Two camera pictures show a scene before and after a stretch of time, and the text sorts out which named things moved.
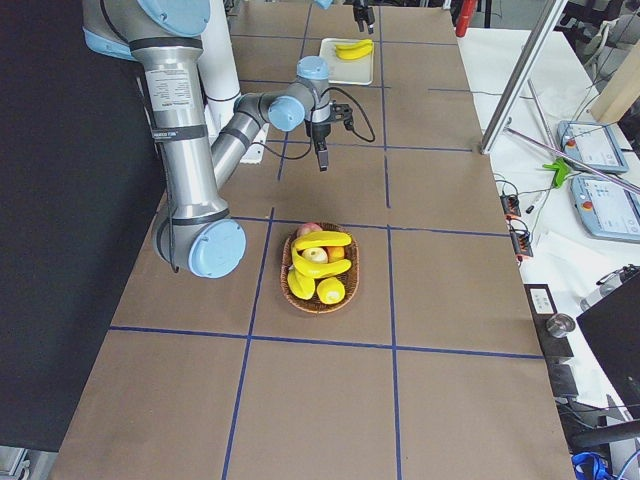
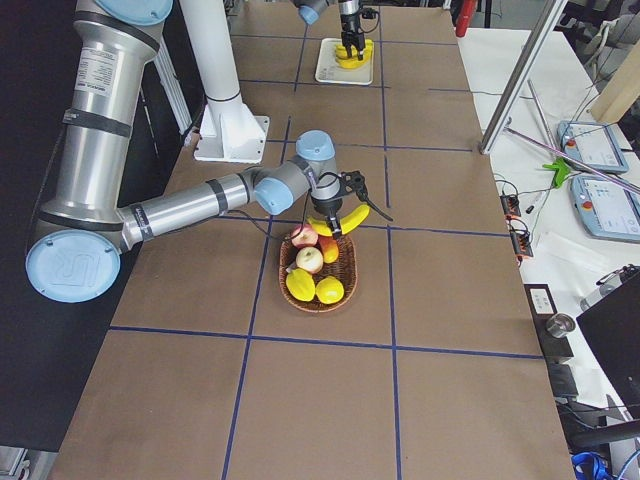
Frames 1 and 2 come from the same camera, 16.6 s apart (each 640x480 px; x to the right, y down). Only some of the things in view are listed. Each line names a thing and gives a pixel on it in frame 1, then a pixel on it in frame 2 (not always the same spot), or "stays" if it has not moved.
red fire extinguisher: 467,14 stays
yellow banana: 317,270 -> 347,223
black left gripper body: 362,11 -> 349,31
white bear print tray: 346,71 stays
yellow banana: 319,239 -> 353,64
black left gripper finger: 361,24 -> 360,45
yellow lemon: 330,290 stays
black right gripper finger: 323,160 -> 335,226
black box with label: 541,303 stays
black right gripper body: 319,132 -> 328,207
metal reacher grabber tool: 555,151 stays
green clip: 562,170 stays
